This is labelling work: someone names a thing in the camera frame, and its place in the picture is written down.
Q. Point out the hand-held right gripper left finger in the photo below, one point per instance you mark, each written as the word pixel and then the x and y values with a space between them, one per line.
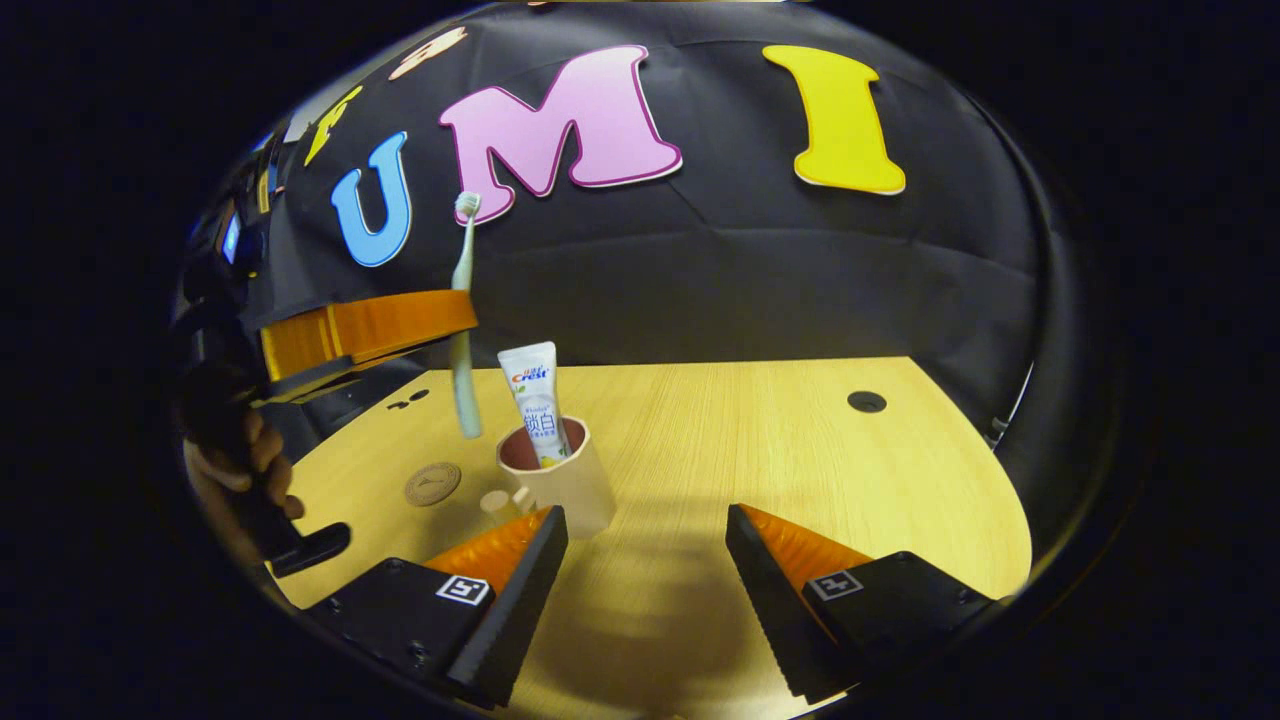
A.
pixel 515 610

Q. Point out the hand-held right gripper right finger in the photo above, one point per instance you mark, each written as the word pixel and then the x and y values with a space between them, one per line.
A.
pixel 770 610

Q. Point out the beige cup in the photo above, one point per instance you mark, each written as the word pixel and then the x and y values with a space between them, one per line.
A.
pixel 575 495

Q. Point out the wooden desktop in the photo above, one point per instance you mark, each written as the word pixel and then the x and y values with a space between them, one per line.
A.
pixel 750 440

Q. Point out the round cork coaster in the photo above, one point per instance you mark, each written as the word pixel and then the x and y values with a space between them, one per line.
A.
pixel 433 484

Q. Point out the round black desk grommet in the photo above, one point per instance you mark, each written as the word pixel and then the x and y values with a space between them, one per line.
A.
pixel 867 402

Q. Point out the white toothpaste tube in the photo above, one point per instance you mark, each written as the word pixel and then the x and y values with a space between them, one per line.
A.
pixel 535 395

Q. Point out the pale green toothbrush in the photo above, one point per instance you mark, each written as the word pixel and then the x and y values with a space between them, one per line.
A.
pixel 466 400

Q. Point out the black backdrop cloth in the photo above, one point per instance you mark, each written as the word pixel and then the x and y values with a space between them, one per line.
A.
pixel 750 270

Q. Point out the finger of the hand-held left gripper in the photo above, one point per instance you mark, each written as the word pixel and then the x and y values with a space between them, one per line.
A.
pixel 400 322

